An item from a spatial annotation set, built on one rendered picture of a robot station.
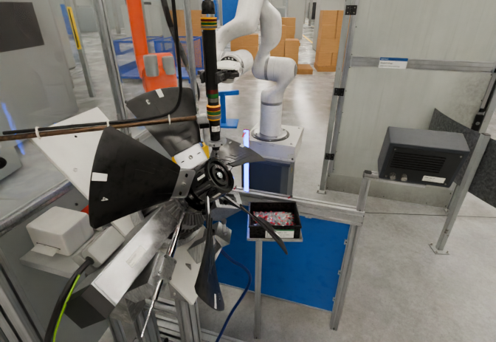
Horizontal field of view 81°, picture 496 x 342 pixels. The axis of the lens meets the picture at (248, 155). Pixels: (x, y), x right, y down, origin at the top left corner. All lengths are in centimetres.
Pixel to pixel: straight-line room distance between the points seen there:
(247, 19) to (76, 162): 73
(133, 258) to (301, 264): 106
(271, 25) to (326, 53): 766
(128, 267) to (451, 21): 252
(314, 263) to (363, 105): 152
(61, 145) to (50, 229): 38
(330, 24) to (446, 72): 648
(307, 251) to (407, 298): 91
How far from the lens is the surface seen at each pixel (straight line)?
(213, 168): 87
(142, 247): 83
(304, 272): 172
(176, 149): 92
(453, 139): 129
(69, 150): 100
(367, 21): 258
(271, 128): 159
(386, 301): 225
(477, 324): 240
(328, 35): 899
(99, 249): 82
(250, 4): 115
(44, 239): 131
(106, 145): 71
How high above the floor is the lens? 167
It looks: 27 degrees down
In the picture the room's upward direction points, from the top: straight up
